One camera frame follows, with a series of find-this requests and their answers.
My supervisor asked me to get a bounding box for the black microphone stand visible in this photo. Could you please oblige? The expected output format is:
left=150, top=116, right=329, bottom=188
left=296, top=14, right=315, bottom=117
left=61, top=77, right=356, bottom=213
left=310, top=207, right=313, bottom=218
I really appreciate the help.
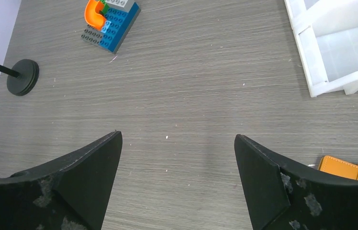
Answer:
left=0, top=59, right=39, bottom=96

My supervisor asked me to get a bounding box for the orange leather card holder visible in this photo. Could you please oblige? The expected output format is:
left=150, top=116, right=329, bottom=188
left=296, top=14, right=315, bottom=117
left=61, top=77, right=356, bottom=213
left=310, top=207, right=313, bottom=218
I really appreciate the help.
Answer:
left=318, top=156, right=358, bottom=180

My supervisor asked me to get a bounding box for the toy brick assembly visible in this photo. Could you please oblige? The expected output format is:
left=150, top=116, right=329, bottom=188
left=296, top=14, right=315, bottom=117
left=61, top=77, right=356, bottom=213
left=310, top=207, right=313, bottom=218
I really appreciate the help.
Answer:
left=80, top=0, right=141, bottom=54

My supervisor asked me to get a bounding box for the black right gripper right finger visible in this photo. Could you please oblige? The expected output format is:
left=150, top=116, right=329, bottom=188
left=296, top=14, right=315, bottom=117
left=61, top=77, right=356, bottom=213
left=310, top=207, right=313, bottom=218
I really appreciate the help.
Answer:
left=234, top=134, right=358, bottom=230

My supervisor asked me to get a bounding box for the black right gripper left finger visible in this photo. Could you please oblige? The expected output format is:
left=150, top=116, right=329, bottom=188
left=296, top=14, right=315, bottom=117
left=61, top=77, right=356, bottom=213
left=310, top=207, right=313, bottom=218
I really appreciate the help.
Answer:
left=0, top=131, right=123, bottom=230

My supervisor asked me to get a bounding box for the white plastic divided bin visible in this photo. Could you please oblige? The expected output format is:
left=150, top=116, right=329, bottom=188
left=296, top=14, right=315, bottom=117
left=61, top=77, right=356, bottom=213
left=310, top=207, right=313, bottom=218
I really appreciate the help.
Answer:
left=285, top=0, right=358, bottom=97

